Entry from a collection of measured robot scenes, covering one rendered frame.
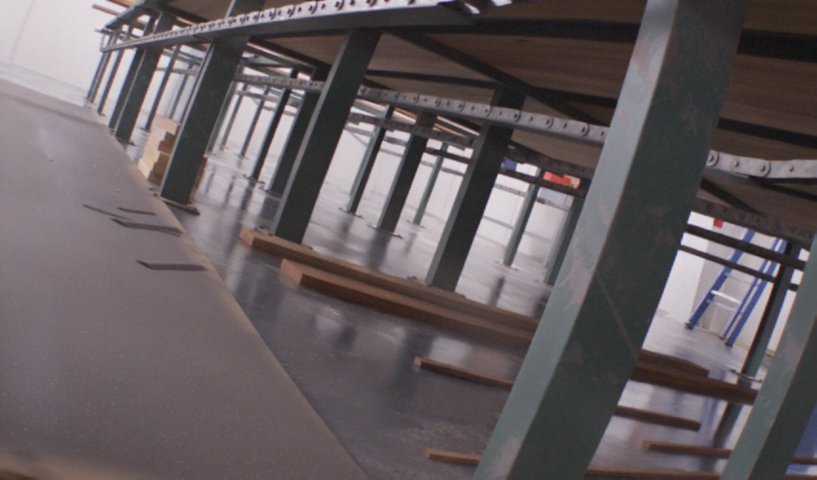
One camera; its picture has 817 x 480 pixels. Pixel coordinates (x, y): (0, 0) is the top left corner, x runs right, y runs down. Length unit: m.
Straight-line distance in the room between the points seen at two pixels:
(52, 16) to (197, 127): 10.81
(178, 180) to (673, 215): 2.00
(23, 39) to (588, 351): 12.82
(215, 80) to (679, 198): 1.98
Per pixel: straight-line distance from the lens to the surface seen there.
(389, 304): 2.13
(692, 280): 8.06
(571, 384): 0.80
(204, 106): 2.62
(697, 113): 0.83
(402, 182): 5.07
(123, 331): 1.06
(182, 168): 2.63
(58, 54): 13.32
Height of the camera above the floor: 0.30
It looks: 2 degrees down
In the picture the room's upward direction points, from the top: 20 degrees clockwise
